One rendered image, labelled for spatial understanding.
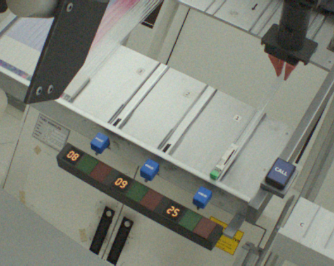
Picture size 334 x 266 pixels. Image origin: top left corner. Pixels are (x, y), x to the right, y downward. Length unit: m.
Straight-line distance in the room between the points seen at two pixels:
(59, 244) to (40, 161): 0.71
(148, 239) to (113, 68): 0.46
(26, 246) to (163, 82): 0.51
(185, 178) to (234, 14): 0.43
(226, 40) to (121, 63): 1.88
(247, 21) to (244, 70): 1.75
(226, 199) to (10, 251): 0.44
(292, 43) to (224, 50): 1.99
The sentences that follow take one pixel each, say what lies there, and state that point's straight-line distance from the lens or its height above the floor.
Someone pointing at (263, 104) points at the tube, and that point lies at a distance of 1.35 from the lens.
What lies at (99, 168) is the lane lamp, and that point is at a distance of 1.30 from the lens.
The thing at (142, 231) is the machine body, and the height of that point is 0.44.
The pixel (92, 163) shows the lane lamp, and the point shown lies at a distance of 1.31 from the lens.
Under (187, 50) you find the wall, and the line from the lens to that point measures 3.36.
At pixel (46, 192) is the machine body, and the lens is 1.79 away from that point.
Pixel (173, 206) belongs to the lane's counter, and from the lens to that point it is 1.26.
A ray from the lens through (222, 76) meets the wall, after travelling 3.30.
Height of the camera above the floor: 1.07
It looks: 14 degrees down
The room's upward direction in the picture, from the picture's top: 22 degrees clockwise
